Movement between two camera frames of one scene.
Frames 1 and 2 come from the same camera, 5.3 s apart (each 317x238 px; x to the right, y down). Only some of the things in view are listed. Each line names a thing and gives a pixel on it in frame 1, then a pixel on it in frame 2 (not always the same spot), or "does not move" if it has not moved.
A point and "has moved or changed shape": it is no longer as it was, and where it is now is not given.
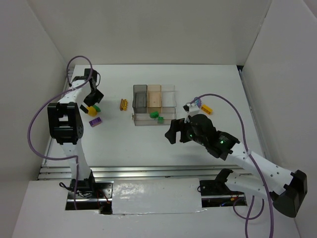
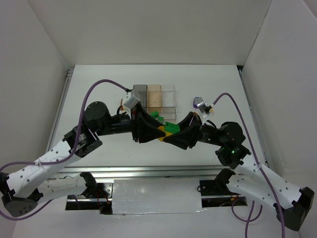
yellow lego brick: (91, 111) has moved or changed shape
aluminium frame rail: (65, 172) does not move
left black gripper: (91, 99) -> (135, 128)
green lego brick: (154, 114) does not move
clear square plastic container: (168, 95) does not move
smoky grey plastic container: (139, 103) does not move
